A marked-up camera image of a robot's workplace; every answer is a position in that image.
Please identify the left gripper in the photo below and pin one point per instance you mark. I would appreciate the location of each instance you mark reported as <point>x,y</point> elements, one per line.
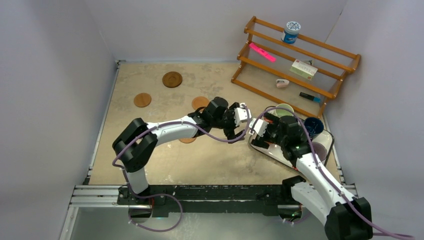
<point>230,133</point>

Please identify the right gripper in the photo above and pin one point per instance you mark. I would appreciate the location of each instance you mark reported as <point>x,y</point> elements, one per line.
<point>261,137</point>

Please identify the light green mug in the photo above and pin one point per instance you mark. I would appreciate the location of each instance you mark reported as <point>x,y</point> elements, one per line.
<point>281,110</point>

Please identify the woven rattan coaster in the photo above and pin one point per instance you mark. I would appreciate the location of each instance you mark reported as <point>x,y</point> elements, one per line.
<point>187,140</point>

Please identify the dark brown wooden coaster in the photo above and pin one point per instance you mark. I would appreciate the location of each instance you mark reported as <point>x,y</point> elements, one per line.
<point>172,79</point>

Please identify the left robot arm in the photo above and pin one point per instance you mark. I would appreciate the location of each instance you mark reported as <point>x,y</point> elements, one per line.
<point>137,142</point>

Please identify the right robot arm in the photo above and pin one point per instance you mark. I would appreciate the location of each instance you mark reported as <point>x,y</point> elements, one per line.
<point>318,179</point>

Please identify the strawberry print tray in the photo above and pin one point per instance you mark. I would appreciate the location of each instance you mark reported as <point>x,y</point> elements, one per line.
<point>276,153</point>

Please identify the dark grey mug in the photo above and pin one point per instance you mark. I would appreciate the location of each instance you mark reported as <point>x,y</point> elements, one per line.
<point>314,126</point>

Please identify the pink purple mug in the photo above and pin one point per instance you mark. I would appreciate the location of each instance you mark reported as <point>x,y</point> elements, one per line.
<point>321,151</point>

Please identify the black blue marker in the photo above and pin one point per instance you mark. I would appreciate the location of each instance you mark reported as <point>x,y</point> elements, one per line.
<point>310,97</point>

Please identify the wooden tiered shelf rack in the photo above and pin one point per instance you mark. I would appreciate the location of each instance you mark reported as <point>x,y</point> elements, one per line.
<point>258,75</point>

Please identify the green white box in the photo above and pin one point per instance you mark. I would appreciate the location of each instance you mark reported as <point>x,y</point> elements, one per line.
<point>303,69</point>

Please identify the pink highlighter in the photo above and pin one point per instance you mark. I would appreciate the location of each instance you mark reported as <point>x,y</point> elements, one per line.
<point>262,52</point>

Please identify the blue white jar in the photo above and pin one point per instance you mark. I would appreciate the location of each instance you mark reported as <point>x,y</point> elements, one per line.
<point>291,32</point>

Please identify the black aluminium mounting rail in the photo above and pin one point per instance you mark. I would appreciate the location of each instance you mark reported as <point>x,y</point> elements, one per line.
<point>162,200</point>

